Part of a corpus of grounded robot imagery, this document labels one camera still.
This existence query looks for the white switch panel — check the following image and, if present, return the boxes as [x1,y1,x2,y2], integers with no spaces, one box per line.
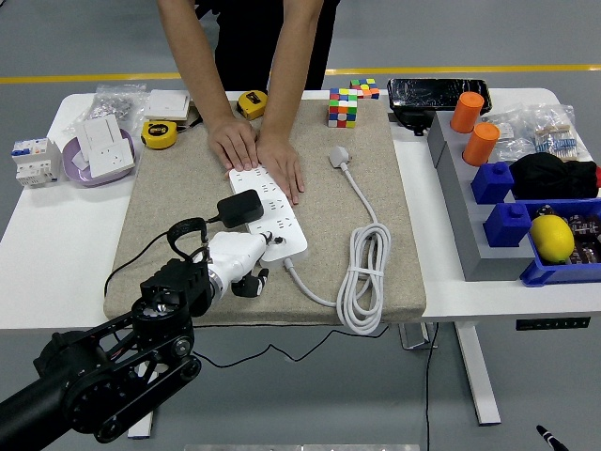
[73,115,127,155]

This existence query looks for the clear plastic bag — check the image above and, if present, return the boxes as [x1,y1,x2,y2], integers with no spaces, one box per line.
[482,110,537,165]

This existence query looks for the grey stepped block holder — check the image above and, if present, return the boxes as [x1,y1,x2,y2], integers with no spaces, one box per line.
[425,111,537,283]

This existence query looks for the grey-brown mat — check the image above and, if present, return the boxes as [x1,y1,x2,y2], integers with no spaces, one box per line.
[102,98,427,329]

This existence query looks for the large colourful puzzle cube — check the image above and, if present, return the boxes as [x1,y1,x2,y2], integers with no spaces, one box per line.
[327,87,359,129]

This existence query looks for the person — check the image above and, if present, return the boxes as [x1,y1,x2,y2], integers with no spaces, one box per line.
[194,0,342,93]

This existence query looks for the white circuit breaker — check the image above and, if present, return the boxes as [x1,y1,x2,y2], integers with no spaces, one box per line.
[10,136,64,189]

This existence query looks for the person's left hand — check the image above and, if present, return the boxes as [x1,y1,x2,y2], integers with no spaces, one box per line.
[254,132,306,207]

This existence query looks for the white wall switch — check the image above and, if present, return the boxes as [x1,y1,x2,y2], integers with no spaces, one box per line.
[143,88,193,121]

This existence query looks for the black table control panel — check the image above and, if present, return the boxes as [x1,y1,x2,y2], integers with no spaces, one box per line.
[516,317,592,332]

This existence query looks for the black hanging cable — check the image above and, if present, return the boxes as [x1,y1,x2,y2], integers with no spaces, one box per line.
[423,322,439,451]

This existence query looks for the white power strip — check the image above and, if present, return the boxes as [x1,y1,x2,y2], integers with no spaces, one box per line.
[228,164,309,263]

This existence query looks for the person's right hand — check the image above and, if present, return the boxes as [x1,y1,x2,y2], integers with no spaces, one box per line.
[207,116,260,172]

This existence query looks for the black plug adapter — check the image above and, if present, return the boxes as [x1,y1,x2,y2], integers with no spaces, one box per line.
[216,189,265,230]

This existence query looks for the black tray in plastic wrap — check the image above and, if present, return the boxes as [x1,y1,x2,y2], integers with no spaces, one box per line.
[386,77,493,115]

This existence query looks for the clear bag of screws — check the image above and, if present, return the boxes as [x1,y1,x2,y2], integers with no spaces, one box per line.
[62,83,148,136]

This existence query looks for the white socket panel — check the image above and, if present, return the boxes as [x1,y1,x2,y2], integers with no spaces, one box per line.
[87,139,137,179]

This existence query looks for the yellow lemon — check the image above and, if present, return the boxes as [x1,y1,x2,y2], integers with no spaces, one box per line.
[529,214,576,264]

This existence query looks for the black cloth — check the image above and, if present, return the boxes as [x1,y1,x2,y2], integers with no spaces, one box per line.
[508,152,601,201]

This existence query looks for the small colourful puzzle cube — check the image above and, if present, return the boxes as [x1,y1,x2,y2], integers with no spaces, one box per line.
[348,77,380,101]

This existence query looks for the blue block with knob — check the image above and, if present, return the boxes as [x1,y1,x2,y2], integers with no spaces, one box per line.
[482,201,534,249]
[470,162,516,206]

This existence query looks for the dark electronic parts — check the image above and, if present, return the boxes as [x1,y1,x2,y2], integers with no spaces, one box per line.
[535,202,601,266]

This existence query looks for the white power cord with plug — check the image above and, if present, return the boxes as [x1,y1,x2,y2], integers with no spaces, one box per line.
[283,145,392,335]

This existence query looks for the clear bag of resistors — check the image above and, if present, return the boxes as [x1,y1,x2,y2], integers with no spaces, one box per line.
[529,102,593,163]

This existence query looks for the yellow tape measure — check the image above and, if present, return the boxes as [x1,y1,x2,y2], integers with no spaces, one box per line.
[140,119,179,150]
[237,89,270,120]

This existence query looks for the purple bowl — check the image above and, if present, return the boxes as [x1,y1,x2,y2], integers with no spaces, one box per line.
[61,127,137,189]

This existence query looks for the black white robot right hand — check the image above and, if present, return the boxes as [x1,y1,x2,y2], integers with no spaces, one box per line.
[535,425,563,451]

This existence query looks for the orange cylinder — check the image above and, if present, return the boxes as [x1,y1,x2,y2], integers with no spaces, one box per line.
[449,91,485,134]
[462,122,501,167]

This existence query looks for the blue plastic bin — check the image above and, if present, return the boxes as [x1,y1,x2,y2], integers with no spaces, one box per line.
[519,197,601,287]

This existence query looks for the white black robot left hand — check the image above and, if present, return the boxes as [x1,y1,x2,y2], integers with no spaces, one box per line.
[205,229,285,299]

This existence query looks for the black adapter cord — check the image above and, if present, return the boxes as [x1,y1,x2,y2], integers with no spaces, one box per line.
[102,213,391,370]

